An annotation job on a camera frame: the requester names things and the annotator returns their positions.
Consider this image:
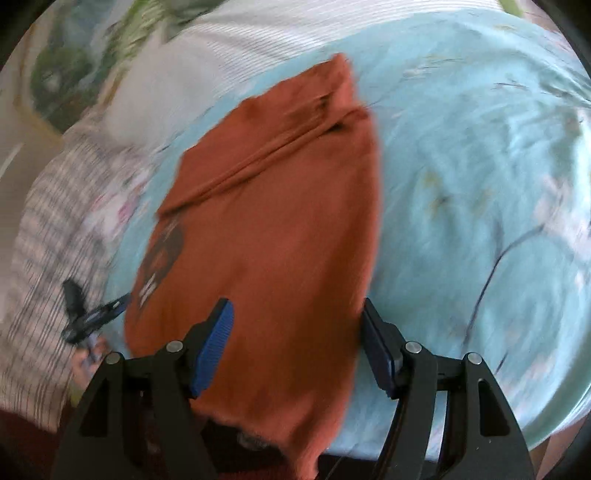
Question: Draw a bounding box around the green pillow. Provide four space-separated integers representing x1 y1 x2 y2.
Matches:
27 0 221 133

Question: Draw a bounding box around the orange knitted sweater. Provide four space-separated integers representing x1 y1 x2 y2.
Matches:
124 55 380 479

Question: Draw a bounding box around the pink floral white cloth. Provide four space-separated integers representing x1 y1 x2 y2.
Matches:
83 149 157 251

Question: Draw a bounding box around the white striped quilt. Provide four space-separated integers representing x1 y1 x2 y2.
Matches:
103 1 501 148

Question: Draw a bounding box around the plaid checked blanket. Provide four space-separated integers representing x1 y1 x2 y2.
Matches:
1 112 122 433

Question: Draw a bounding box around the light blue floral bedsheet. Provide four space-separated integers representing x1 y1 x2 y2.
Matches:
105 10 590 448

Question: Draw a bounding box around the person's left hand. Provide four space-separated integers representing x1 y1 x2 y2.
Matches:
71 335 110 391

